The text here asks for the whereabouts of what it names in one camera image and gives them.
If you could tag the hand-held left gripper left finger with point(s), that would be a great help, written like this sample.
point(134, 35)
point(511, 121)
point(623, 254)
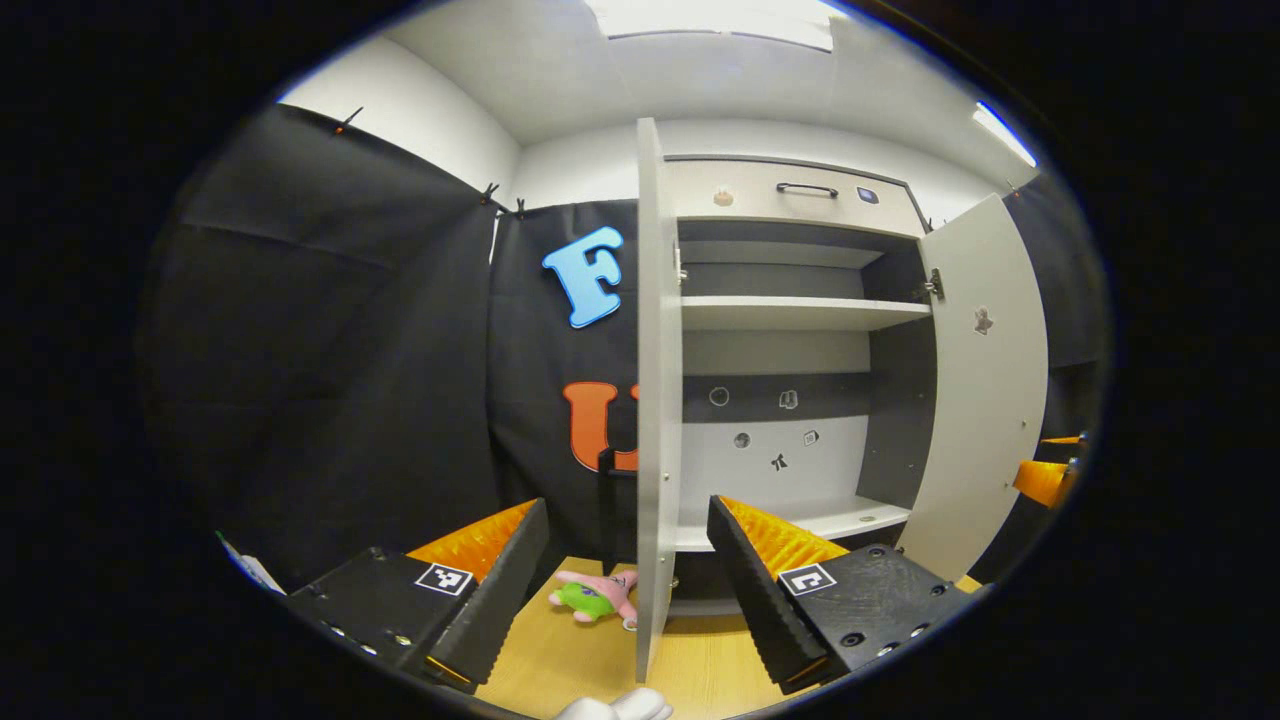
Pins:
point(500, 590)

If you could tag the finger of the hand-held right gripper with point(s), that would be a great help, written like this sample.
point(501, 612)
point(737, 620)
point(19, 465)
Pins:
point(1062, 440)
point(1040, 482)

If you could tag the shoe cabinet door checkered sticker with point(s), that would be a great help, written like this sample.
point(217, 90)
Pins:
point(658, 350)

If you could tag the large ceiling light panel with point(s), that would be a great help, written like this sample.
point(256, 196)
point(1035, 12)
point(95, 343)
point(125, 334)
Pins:
point(710, 20)

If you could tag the white rounded object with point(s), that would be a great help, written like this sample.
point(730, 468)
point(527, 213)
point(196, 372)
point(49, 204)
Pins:
point(620, 708)

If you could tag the metal door hinge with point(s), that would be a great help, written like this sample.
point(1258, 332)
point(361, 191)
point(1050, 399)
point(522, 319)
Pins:
point(680, 270)
point(934, 285)

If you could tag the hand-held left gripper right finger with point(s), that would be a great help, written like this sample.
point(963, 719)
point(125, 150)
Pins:
point(765, 600)

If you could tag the grey cabinet inner shelf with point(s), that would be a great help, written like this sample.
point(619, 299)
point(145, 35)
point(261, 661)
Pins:
point(790, 313)

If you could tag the shoe cabinet door cube stickers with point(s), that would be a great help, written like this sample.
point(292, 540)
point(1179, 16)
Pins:
point(985, 400)

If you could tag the green pink plush toy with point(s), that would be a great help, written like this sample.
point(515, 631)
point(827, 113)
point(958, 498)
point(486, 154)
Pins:
point(590, 598)

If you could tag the small ceiling light panel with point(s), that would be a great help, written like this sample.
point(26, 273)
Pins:
point(1005, 135)

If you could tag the grey double-door shoe cabinet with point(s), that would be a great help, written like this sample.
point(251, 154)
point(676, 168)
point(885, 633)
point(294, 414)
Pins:
point(900, 420)

